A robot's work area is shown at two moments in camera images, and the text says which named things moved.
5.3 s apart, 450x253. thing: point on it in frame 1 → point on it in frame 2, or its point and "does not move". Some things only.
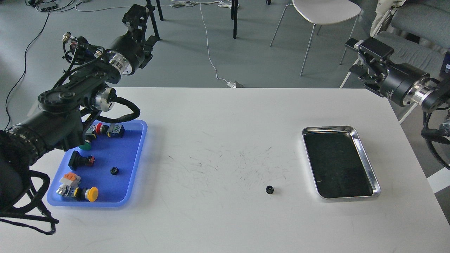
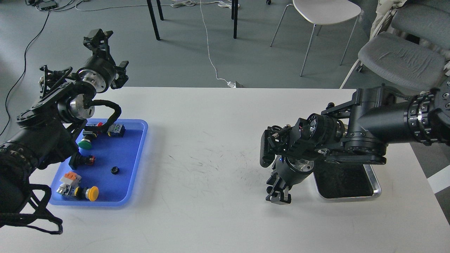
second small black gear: [114, 170] does not move
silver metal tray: [340, 167] does not move
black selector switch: [77, 160] does not move
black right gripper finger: [372, 47] → [280, 198]
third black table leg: [159, 9] does not move
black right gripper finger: [373, 81] → [273, 180]
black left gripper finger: [151, 41] → [120, 70]
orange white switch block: [70, 179] does not move
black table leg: [150, 8] does not move
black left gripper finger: [135, 19] → [98, 43]
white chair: [320, 12] does not move
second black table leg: [235, 18] does not move
